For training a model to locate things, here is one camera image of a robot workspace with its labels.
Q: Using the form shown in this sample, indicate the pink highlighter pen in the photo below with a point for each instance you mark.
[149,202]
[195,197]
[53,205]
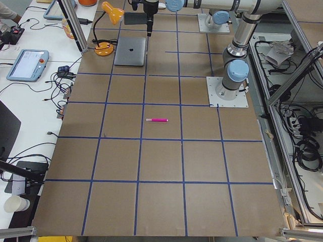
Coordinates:
[160,120]

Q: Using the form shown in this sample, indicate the blue teach pendant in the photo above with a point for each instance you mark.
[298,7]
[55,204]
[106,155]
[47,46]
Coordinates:
[28,66]
[53,11]

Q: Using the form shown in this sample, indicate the black monitor corner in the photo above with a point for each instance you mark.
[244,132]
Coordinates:
[9,129]

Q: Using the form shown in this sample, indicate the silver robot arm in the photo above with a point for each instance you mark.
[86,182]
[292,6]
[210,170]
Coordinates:
[236,69]
[218,21]

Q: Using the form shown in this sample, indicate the blue teach pendant far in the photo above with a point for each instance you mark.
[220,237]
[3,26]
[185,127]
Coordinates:
[53,11]

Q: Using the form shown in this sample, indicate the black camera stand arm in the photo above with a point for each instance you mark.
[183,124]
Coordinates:
[33,172]

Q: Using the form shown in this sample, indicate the black electronics box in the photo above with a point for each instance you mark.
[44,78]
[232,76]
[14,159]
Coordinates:
[12,37]

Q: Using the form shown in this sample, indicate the black power adapter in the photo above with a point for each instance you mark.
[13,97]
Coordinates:
[84,21]

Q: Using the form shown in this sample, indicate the black mousepad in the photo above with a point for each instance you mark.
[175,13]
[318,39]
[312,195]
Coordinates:
[135,18]

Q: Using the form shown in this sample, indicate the blue teach pendant near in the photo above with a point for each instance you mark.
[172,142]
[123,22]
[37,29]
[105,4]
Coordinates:
[28,66]

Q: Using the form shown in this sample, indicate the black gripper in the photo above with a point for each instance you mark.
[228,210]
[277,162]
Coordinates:
[150,8]

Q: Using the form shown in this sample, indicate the orange round object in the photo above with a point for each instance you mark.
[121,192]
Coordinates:
[87,3]

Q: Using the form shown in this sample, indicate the orange drink bottle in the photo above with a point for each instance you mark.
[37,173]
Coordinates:
[67,28]

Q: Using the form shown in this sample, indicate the grey closed laptop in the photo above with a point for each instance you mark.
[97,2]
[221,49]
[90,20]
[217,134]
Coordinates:
[130,51]

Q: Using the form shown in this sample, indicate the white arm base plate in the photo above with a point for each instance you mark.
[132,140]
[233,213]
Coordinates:
[238,100]

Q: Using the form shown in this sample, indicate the white power strip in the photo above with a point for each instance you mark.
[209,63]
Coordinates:
[294,124]

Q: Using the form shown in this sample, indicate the white paper cup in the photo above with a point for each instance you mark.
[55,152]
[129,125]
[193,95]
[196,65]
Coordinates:
[16,204]

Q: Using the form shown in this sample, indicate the aluminium frame diagonal strut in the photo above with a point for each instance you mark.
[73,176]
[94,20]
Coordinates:
[296,77]

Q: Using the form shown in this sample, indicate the aluminium frame post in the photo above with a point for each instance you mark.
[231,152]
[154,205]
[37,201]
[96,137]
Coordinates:
[72,19]

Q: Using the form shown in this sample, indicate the crumpled white paper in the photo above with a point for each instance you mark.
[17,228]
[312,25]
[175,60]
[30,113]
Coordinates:
[280,51]

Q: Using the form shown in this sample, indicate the black usb hub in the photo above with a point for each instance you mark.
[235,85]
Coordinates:
[64,72]

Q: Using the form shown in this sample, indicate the person hand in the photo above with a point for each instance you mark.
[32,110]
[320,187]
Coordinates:
[16,19]

